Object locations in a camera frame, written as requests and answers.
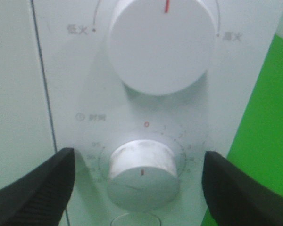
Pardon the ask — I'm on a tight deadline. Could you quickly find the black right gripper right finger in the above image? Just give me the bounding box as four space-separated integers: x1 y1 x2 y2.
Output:
202 151 283 226

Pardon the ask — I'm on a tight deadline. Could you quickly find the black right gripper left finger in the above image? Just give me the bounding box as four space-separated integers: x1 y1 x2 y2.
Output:
0 148 75 226

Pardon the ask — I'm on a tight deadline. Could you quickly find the white microwave door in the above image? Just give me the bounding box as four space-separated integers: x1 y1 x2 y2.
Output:
0 0 59 189

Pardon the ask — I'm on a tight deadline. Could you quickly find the white microwave knob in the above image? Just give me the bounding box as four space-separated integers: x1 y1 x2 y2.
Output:
107 0 217 95
107 139 180 212

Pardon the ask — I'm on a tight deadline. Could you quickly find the white microwave oven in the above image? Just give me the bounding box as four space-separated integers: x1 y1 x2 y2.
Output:
0 0 283 226

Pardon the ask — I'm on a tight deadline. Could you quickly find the round door release button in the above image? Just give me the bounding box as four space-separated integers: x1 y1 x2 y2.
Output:
110 212 162 226

